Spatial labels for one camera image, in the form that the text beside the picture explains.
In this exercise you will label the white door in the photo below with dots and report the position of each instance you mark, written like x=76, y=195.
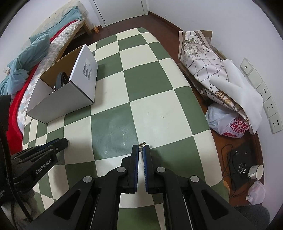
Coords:
x=112, y=11

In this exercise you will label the green white checkered tablecloth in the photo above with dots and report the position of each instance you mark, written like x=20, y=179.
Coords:
x=141, y=96

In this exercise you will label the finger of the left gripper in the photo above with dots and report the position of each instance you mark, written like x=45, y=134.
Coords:
x=59, y=144
x=47, y=144

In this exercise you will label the small silver earring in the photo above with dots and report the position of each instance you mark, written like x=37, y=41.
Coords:
x=141, y=145

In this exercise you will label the black device with cables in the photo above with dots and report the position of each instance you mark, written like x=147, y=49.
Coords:
x=237, y=162

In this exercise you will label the white cloth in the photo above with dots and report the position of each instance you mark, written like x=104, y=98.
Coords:
x=238, y=88

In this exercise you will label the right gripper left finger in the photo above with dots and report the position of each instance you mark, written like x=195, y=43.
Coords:
x=92, y=203

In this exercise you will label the wooden bed frame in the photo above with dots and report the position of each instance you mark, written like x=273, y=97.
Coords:
x=85, y=25

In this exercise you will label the white cardboard box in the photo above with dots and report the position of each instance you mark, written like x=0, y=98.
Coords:
x=47, y=103

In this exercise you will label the white red plastic bag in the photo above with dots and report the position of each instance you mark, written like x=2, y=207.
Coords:
x=225, y=121

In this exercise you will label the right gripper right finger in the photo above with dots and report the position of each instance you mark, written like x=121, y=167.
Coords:
x=189, y=203

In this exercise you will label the floral folded bedding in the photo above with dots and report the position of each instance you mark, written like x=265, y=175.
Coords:
x=202, y=62

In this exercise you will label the small white plastic bag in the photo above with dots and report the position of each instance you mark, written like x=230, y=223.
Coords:
x=256, y=193

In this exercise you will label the white mug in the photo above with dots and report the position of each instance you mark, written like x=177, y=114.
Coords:
x=256, y=172

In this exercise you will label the white wall socket strip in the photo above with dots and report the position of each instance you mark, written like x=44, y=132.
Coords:
x=269, y=104

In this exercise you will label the red bed blanket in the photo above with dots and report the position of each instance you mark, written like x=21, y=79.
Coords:
x=14, y=137

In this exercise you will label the teal quilted duvet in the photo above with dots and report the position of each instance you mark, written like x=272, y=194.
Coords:
x=21, y=66

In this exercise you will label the orange bottle on floor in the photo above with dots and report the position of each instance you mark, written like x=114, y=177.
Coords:
x=96, y=29

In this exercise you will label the grey checkered mattress sheet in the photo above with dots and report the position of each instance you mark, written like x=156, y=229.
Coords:
x=44, y=64

